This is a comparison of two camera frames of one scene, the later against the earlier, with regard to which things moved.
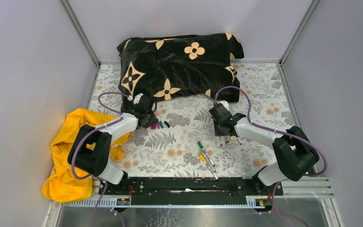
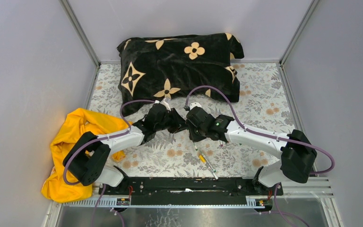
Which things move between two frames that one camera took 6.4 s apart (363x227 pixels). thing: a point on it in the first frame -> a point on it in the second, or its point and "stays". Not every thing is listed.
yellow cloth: (64, 183) stays
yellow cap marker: (203, 159) stays
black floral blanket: (197, 67) stays
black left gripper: (153, 120) -> (178, 122)
